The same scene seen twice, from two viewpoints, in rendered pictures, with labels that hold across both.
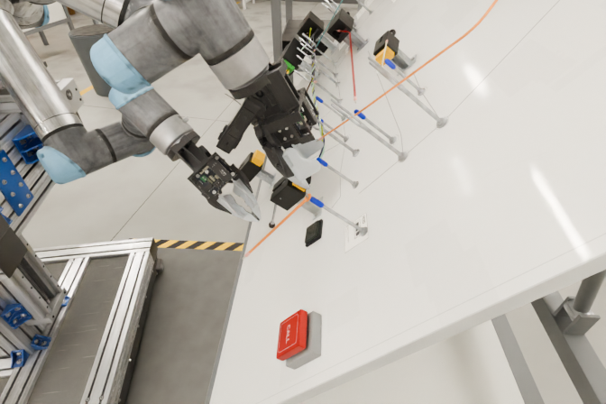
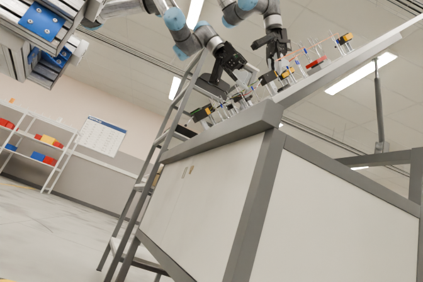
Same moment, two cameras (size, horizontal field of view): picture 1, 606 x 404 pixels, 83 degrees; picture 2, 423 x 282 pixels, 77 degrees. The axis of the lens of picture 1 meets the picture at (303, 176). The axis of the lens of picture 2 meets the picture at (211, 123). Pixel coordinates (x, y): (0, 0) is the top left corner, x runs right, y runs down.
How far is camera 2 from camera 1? 1.18 m
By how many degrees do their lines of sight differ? 62
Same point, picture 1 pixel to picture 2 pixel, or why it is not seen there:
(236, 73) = (279, 19)
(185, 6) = not seen: outside the picture
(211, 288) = not seen: outside the picture
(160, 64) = (262, 3)
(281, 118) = (284, 39)
